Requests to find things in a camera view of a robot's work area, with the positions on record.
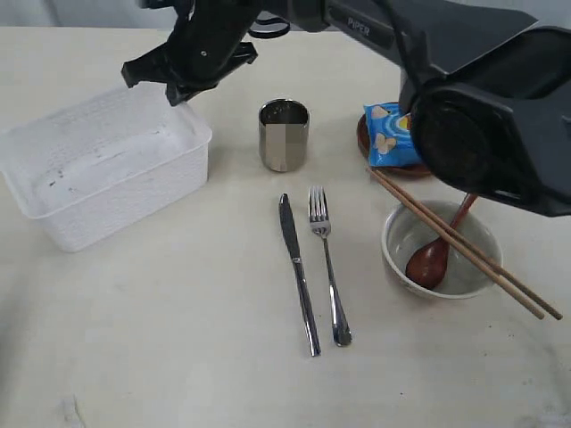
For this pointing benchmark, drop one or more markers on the white ceramic bowl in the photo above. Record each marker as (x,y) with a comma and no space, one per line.
(404,233)

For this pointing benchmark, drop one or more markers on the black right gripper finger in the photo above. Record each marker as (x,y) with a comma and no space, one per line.
(178,93)

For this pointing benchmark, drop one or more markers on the silver table knife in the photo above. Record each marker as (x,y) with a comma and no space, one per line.
(289,234)

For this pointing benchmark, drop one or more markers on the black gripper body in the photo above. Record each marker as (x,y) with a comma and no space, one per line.
(206,33)

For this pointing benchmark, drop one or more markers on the white plastic perforated basket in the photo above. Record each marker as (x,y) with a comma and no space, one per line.
(92,169)

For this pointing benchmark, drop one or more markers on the shiny metal cup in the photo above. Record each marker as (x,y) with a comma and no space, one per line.
(283,134)

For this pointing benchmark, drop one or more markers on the brown wooden spoon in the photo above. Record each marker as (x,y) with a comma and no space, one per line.
(428,265)

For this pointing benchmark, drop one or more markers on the wooden chopstick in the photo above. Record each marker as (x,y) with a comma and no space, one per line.
(490,263)
(473,258)

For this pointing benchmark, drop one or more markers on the silver metal fork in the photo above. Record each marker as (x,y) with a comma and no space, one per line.
(320,225)

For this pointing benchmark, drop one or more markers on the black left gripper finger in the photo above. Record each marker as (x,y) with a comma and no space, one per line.
(150,67)

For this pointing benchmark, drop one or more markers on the blue chip bag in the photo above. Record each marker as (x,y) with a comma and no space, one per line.
(389,138)

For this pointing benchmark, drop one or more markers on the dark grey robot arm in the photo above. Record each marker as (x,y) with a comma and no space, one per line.
(487,89)

